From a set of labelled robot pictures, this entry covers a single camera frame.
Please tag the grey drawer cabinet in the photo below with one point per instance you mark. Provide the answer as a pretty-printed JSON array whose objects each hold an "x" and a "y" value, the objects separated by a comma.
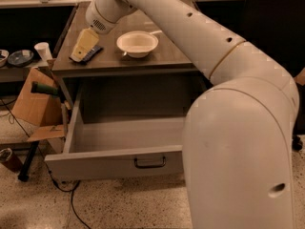
[{"x": 166, "y": 58}]

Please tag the brown cup on floor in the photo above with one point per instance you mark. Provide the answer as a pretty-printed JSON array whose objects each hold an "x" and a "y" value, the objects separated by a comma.
[{"x": 10, "y": 160}]

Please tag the black stand leg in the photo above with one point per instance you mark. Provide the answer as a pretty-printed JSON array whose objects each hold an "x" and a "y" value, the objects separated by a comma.
[{"x": 23, "y": 175}]

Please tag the white paper bowl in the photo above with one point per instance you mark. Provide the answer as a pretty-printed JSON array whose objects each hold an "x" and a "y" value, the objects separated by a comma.
[{"x": 137, "y": 44}]

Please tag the black office chair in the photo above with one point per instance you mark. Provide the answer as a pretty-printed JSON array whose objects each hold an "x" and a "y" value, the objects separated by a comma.
[{"x": 277, "y": 27}]

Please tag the green handled tool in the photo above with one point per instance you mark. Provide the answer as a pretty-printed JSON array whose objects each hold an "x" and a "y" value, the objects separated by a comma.
[{"x": 39, "y": 88}]

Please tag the brown cardboard box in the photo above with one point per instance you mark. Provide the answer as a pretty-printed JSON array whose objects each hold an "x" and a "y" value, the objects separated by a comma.
[{"x": 41, "y": 110}]

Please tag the black drawer handle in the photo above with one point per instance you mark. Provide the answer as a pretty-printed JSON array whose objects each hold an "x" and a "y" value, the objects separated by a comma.
[{"x": 150, "y": 163}]

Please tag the white bowl at left edge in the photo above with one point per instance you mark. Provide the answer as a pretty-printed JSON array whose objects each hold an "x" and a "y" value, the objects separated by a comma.
[{"x": 3, "y": 57}]

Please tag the open grey top drawer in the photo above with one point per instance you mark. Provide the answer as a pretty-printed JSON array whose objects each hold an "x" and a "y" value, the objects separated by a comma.
[{"x": 120, "y": 118}]

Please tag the white paper cup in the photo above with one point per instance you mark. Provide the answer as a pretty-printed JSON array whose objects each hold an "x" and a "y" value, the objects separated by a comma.
[{"x": 43, "y": 50}]

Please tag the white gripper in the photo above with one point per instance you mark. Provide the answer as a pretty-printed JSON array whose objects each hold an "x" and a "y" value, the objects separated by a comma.
[{"x": 95, "y": 20}]

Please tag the dark round plate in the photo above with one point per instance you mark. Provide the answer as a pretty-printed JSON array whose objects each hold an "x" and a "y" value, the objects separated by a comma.
[{"x": 21, "y": 58}]

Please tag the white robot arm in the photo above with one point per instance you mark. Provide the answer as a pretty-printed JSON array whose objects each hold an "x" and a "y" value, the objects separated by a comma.
[{"x": 237, "y": 135}]

